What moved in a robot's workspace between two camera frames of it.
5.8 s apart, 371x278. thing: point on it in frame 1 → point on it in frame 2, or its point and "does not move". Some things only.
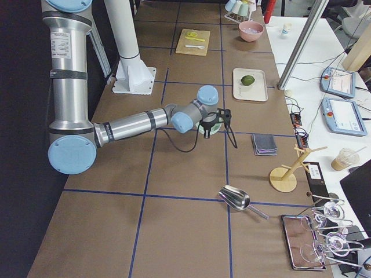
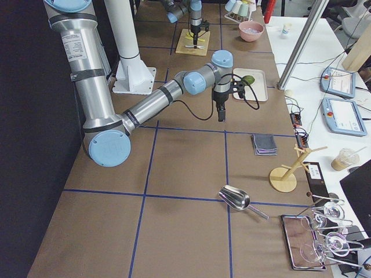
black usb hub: (295, 120) does not move
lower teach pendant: (343, 116) does not move
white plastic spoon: (200, 47) does not move
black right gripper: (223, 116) → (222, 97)
